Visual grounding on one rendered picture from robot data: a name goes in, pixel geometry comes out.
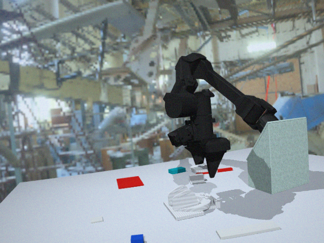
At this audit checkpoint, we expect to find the teal rectangular block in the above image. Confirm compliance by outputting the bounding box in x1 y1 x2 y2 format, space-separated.
168 167 186 174

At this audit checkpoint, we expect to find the small blue block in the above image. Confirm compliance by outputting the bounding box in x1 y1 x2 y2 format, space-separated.
131 234 144 243

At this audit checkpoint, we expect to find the red rectangular plate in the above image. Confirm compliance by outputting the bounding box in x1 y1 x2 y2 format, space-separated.
117 176 144 189

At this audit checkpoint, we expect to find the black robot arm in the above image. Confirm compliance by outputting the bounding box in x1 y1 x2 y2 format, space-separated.
163 53 279 147

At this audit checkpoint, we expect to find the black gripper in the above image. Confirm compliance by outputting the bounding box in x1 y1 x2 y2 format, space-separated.
183 114 231 178

